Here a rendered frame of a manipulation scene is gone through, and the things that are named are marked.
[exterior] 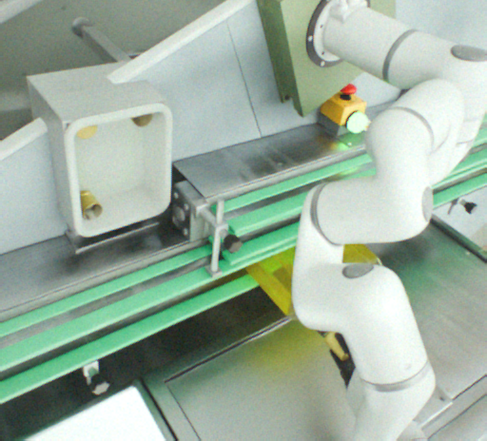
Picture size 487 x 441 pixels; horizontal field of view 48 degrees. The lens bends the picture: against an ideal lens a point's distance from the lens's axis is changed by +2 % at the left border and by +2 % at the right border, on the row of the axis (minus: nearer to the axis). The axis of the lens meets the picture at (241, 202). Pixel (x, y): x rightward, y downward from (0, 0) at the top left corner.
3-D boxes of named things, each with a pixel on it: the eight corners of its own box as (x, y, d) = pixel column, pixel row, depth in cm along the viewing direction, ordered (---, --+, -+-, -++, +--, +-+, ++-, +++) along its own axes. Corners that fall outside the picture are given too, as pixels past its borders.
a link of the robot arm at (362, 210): (349, 119, 75) (290, 163, 67) (440, 94, 65) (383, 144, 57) (384, 203, 79) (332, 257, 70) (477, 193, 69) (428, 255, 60)
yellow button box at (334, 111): (315, 121, 123) (337, 136, 118) (321, 91, 118) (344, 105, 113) (338, 114, 126) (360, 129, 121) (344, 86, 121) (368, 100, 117)
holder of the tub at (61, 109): (62, 233, 99) (78, 258, 94) (43, 97, 82) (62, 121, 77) (147, 206, 107) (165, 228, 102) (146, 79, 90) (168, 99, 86)
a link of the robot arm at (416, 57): (431, 17, 88) (520, 53, 79) (411, 90, 97) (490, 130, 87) (391, 30, 84) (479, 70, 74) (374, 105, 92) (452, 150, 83)
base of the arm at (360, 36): (308, -7, 90) (377, 25, 81) (362, -39, 94) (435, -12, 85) (314, 70, 102) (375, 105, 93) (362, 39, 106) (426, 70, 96)
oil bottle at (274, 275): (231, 256, 111) (296, 328, 98) (234, 236, 107) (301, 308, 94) (253, 247, 114) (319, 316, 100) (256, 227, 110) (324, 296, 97)
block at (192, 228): (168, 222, 104) (186, 244, 100) (169, 183, 98) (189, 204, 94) (185, 217, 106) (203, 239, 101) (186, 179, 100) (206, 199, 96)
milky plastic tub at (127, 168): (58, 212, 95) (77, 241, 90) (42, 97, 81) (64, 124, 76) (148, 186, 104) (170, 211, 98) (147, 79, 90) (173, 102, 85)
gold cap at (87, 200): (92, 200, 90) (83, 185, 93) (78, 215, 90) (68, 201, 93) (107, 208, 93) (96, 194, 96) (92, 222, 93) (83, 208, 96)
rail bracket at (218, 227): (186, 251, 101) (223, 296, 93) (191, 180, 90) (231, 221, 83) (201, 246, 102) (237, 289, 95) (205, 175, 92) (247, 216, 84)
